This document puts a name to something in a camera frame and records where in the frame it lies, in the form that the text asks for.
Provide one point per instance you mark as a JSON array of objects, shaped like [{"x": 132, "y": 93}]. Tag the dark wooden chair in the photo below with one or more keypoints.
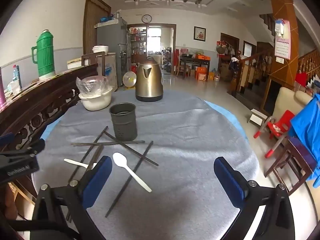
[{"x": 297, "y": 152}]

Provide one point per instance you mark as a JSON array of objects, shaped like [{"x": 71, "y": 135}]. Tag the grey table cloth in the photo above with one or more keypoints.
[{"x": 187, "y": 135}]

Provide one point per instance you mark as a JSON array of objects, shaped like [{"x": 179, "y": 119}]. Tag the white plastic spoon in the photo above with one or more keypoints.
[
  {"x": 120, "y": 158},
  {"x": 75, "y": 162}
]

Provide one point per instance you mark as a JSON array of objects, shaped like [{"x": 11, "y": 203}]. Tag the grey metal utensil holder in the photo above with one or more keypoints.
[{"x": 123, "y": 125}]

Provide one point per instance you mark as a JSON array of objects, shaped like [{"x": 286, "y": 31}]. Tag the framed flower picture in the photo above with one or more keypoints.
[{"x": 200, "y": 33}]

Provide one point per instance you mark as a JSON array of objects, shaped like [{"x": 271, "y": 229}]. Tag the dark wooden dining table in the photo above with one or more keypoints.
[{"x": 193, "y": 62}]

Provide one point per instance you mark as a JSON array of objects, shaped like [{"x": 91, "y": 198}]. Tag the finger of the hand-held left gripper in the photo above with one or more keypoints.
[
  {"x": 6, "y": 138},
  {"x": 33, "y": 146}
]

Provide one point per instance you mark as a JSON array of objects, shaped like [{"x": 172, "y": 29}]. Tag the carved dark wooden bench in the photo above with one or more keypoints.
[{"x": 37, "y": 100}]

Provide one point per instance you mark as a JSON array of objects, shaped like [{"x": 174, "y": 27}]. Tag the beige sofa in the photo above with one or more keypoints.
[{"x": 282, "y": 100}]

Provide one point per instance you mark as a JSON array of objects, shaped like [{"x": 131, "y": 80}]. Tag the round wall clock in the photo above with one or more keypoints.
[{"x": 146, "y": 18}]

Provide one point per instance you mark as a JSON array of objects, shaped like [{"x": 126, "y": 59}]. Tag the small white fan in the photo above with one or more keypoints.
[{"x": 130, "y": 80}]

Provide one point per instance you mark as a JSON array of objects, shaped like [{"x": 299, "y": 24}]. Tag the green thermos flask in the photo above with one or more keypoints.
[{"x": 46, "y": 55}]

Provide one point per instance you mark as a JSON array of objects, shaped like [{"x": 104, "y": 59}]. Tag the shelf of bottles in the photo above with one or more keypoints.
[{"x": 138, "y": 40}]

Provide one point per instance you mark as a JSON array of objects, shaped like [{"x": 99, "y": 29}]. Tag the white plastic basin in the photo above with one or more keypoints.
[{"x": 95, "y": 102}]

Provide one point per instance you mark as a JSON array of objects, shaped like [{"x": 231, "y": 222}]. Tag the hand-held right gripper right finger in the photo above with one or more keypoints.
[{"x": 228, "y": 182}]

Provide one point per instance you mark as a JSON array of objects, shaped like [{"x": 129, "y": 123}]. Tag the clear water bottle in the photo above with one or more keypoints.
[{"x": 15, "y": 77}]

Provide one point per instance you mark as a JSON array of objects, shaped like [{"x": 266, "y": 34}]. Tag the pink wall calendar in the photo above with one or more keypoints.
[{"x": 282, "y": 42}]

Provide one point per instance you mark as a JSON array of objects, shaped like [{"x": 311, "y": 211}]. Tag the red plastic chair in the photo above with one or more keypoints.
[{"x": 282, "y": 120}]

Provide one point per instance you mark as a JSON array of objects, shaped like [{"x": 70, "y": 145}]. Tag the pink bottle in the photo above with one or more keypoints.
[{"x": 2, "y": 90}]

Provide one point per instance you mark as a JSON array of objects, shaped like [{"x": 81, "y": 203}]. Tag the wooden stair railing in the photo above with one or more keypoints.
[{"x": 255, "y": 62}]

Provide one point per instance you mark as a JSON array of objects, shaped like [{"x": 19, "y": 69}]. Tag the blue plastic sheet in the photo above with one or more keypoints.
[{"x": 307, "y": 130}]

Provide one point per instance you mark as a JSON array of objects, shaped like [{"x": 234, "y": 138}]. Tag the blue tablecloth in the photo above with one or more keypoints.
[{"x": 225, "y": 112}]

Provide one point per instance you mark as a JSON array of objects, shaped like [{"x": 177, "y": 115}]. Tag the brown wooden door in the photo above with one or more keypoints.
[{"x": 93, "y": 22}]

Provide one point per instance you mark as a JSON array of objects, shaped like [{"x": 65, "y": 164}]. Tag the small white stool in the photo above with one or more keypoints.
[{"x": 257, "y": 116}]

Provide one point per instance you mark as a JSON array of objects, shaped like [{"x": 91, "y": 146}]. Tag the white chest freezer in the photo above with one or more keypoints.
[{"x": 110, "y": 65}]

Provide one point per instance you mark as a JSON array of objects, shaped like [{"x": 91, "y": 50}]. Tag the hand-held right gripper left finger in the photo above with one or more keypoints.
[{"x": 97, "y": 180}]

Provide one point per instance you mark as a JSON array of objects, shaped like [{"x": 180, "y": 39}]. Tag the grey refrigerator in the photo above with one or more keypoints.
[{"x": 112, "y": 35}]

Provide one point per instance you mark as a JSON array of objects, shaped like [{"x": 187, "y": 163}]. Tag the brass-coloured electric kettle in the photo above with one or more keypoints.
[{"x": 148, "y": 82}]

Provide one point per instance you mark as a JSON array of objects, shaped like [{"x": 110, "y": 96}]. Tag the orange box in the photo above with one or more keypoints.
[{"x": 202, "y": 57}]

